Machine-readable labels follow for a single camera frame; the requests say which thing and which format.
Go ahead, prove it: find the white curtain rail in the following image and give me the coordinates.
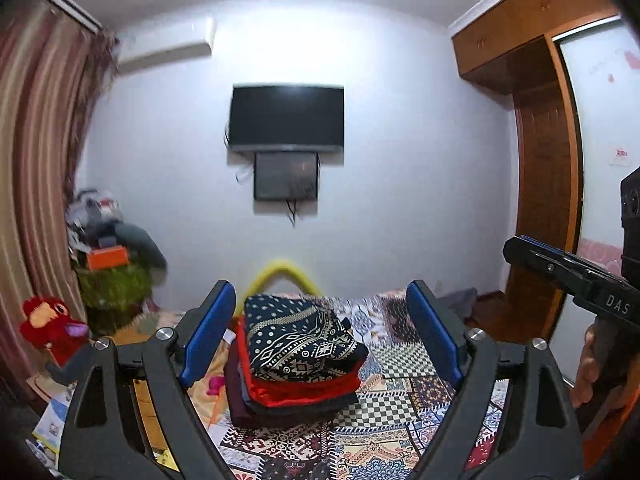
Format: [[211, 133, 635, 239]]
[[36, 0, 104, 29]]

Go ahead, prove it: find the person's right hand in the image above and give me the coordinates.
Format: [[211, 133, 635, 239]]
[[570, 321, 602, 409]]

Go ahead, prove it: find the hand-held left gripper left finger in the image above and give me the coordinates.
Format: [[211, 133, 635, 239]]
[[57, 280, 237, 480]]

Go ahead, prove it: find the red plush toy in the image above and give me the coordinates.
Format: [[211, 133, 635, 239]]
[[19, 296, 92, 367]]

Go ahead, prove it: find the maroon folded garment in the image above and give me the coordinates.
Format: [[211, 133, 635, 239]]
[[223, 344, 359, 429]]

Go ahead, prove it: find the pile of household clutter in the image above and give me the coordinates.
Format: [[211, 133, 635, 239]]
[[65, 187, 126, 256]]

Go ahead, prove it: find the white air conditioner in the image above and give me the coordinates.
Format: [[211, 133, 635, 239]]
[[116, 16, 216, 74]]

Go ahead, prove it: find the navy patterned zip hoodie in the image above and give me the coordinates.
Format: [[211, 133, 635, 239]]
[[242, 294, 370, 384]]

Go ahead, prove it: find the dark navy folded garment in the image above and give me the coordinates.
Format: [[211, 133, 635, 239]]
[[239, 360, 359, 417]]

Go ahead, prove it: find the red folded garment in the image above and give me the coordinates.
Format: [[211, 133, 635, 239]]
[[235, 317, 362, 408]]

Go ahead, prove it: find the small black wall panel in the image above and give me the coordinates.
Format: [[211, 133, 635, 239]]
[[254, 151, 320, 202]]

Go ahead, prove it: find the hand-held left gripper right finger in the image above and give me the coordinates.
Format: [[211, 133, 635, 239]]
[[406, 280, 586, 480]]

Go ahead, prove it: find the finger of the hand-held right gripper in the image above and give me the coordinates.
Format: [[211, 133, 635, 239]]
[[502, 235, 622, 297]]

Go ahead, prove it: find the green covered stand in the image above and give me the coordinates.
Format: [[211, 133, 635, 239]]
[[76, 262, 154, 334]]

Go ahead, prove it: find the wooden overhead cabinet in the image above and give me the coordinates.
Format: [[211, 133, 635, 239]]
[[449, 0, 625, 95]]

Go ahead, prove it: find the grey draped garment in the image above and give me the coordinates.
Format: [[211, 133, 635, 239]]
[[92, 220, 169, 272]]

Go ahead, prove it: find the patchwork patterned bed sheet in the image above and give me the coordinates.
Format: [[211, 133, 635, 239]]
[[107, 287, 512, 480]]

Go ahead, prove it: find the white sliding wardrobe door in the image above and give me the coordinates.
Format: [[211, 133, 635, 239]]
[[547, 16, 640, 391]]

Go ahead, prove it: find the yellow hoop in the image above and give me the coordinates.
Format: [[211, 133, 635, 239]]
[[242, 258, 324, 307]]

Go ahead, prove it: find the orange box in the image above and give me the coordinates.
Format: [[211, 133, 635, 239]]
[[86, 246, 131, 271]]

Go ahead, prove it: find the brown wooden door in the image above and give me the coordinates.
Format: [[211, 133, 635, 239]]
[[502, 85, 575, 345]]

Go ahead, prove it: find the striped curtain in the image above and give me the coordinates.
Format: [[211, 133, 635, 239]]
[[0, 5, 121, 411]]

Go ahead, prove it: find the black wall television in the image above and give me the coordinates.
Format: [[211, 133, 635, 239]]
[[229, 85, 346, 155]]

